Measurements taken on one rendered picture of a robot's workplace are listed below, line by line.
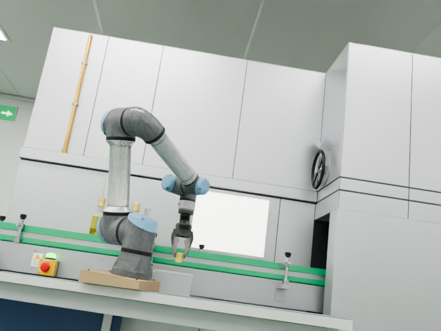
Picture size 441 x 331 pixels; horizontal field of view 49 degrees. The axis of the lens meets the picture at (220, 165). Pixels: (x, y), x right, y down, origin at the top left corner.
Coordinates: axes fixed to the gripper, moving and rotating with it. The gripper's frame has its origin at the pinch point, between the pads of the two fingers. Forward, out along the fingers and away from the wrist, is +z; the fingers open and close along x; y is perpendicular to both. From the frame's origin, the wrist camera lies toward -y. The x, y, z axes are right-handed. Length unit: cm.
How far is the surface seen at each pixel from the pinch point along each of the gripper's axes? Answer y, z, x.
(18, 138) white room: 340, -130, 196
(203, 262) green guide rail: 22.5, 0.4, -12.3
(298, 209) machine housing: 41, -36, -62
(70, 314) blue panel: 13, 31, 44
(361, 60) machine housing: 4, -112, -79
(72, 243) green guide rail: 14, 1, 49
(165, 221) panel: 38.7, -18.8, 8.9
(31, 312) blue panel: 14, 32, 61
